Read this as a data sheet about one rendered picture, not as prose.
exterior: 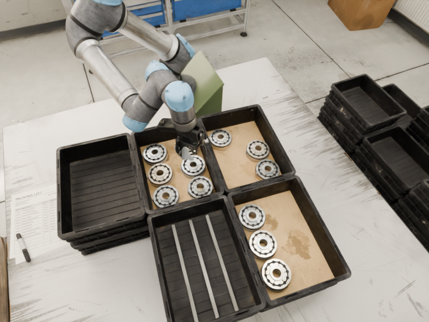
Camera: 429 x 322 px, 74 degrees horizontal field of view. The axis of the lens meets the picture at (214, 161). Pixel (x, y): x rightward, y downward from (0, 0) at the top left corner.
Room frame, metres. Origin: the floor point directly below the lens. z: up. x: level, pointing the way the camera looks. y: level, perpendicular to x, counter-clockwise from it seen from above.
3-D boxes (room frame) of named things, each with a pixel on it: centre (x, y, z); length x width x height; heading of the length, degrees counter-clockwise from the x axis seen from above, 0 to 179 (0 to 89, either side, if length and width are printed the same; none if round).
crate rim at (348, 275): (0.35, -0.26, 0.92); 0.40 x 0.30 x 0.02; 19
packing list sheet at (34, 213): (0.45, 0.76, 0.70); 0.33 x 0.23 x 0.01; 25
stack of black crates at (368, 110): (1.40, -0.98, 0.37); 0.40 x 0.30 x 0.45; 25
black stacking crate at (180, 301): (0.25, 0.03, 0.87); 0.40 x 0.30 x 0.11; 19
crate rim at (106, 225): (0.53, 0.44, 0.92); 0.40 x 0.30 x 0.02; 19
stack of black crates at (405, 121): (1.57, -1.34, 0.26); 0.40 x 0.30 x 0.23; 25
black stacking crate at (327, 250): (0.35, -0.26, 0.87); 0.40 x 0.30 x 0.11; 19
